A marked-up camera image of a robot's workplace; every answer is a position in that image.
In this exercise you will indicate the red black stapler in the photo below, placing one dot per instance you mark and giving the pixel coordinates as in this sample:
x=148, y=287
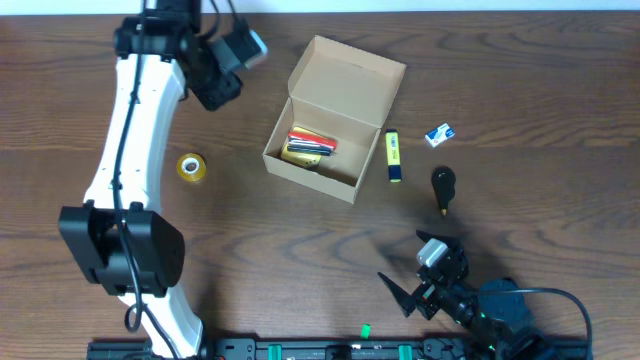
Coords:
x=310, y=144

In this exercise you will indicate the small green clip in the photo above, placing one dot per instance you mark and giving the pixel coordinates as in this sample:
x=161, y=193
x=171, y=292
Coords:
x=365, y=331

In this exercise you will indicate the black mounting rail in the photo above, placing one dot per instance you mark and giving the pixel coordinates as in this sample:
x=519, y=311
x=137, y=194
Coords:
x=249, y=349

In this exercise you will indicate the yellow adhesive tape roll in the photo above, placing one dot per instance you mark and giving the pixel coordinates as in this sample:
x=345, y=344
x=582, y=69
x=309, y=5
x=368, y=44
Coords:
x=191, y=167

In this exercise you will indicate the open cardboard box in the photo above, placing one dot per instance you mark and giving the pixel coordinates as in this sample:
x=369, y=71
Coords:
x=340, y=92

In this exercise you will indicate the white blue staples box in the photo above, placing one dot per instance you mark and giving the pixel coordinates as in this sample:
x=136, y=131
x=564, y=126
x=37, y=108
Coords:
x=439, y=135

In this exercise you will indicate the yellow sticky note pad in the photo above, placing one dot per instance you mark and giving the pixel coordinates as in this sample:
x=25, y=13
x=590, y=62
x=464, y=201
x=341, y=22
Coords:
x=305, y=160

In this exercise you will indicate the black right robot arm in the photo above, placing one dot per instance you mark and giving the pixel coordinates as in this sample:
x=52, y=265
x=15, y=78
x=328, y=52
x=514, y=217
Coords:
x=500, y=323

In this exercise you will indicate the yellow blue highlighter pen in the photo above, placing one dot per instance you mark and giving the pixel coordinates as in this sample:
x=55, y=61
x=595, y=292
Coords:
x=393, y=155

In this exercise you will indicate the black correction tape dispenser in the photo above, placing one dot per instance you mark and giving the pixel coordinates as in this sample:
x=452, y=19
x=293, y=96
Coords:
x=443, y=181

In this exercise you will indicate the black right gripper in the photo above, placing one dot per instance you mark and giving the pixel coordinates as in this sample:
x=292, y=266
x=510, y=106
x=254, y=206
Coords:
x=426, y=292

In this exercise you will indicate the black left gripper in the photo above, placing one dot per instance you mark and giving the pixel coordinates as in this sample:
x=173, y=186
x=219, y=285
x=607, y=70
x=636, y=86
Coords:
x=215, y=93

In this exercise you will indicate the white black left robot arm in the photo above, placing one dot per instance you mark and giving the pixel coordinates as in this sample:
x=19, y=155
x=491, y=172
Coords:
x=118, y=236

